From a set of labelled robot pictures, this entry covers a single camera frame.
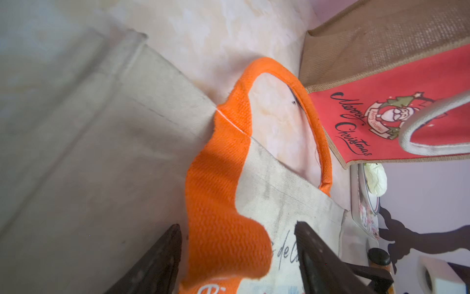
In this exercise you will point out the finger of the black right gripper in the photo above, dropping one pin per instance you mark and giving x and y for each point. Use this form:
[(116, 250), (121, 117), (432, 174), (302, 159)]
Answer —
[(380, 279)]

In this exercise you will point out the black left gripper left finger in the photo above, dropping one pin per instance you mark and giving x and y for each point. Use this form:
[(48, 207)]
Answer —
[(157, 270)]

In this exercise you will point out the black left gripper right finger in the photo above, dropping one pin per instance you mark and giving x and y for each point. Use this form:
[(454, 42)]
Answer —
[(321, 270)]

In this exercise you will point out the canvas tote bag orange handles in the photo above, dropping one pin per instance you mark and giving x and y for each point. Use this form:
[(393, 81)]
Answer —
[(89, 187)]

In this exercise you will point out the red Christmas jute bag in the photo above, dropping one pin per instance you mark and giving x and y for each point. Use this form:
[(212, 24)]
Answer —
[(391, 81)]

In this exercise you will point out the orange spice bottle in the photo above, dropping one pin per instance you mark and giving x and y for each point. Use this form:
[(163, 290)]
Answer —
[(379, 258)]

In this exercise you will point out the floral placemat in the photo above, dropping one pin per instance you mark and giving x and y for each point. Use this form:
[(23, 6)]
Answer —
[(360, 210)]

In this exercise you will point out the white plate with pattern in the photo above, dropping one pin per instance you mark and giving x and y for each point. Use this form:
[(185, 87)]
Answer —
[(370, 198)]

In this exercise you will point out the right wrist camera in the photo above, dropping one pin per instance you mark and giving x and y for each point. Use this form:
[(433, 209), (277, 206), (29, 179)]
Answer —
[(437, 276)]

